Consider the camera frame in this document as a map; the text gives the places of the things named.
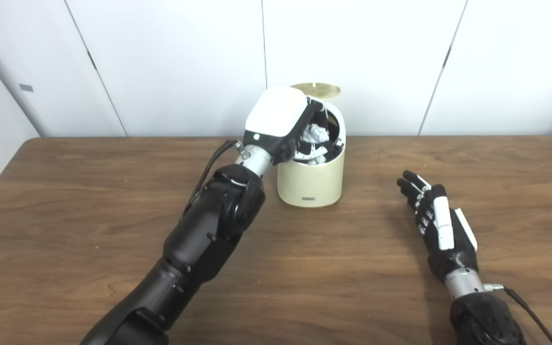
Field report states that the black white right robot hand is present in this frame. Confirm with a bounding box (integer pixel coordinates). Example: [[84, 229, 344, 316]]
[[396, 170, 479, 282]]

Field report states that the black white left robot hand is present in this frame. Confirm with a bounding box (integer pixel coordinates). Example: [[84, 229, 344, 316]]
[[243, 86, 344, 166]]

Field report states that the white paper ball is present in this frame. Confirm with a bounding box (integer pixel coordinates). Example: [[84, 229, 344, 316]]
[[300, 124, 330, 144]]

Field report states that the cream round bin lid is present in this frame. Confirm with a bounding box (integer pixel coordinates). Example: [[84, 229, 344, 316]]
[[289, 82, 342, 100]]

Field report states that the cream-colored desktop bin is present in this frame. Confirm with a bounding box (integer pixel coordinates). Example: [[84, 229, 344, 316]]
[[276, 98, 346, 208]]

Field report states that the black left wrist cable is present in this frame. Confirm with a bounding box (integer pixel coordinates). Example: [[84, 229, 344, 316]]
[[180, 139, 248, 219]]

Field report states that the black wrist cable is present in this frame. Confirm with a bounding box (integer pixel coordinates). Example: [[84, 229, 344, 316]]
[[180, 139, 248, 219], [484, 283, 552, 345]]

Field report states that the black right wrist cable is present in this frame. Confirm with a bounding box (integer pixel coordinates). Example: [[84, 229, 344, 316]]
[[484, 283, 552, 345]]

